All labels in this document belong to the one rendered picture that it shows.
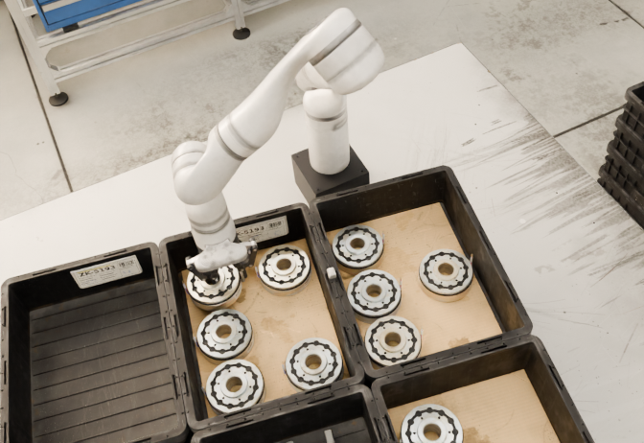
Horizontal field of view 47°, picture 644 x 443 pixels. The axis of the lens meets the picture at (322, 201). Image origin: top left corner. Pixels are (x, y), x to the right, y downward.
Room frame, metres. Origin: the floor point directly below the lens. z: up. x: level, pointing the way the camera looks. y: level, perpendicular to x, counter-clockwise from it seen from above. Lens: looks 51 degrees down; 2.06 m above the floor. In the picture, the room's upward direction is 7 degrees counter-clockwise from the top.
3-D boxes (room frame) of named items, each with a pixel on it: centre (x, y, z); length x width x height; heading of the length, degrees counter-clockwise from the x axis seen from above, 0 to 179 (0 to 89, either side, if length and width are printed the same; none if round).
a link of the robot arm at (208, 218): (0.80, 0.20, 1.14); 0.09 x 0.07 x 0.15; 7
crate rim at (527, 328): (0.74, -0.15, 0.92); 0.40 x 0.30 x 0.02; 10
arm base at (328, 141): (1.13, -0.03, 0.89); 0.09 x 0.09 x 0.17; 20
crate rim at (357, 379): (0.69, 0.14, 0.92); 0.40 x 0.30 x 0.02; 10
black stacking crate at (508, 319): (0.74, -0.15, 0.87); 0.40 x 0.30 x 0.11; 10
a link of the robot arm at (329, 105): (1.12, -0.03, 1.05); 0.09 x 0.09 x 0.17; 7
